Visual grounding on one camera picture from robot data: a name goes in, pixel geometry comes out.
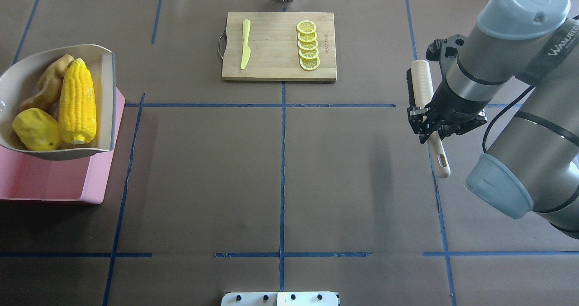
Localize yellow-green plastic knife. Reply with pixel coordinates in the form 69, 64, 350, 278
240, 19, 252, 71

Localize yellow corn cob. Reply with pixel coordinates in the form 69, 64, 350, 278
58, 58, 97, 145

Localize beige plastic dustpan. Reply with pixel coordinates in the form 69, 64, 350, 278
0, 44, 117, 160

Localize wooden cutting board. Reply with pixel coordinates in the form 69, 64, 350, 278
222, 12, 337, 82

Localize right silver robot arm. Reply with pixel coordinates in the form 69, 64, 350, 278
407, 0, 579, 239

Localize beige hand brush black bristles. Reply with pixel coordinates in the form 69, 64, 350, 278
407, 60, 451, 179

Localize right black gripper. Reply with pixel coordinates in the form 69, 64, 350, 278
426, 34, 488, 139

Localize lemon slice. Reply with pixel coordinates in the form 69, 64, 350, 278
296, 20, 317, 34
296, 32, 317, 43
298, 40, 318, 51
298, 48, 319, 60
299, 57, 321, 71

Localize pink plastic bin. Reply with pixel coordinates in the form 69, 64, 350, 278
0, 87, 126, 205

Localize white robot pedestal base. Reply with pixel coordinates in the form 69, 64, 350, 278
221, 291, 341, 306

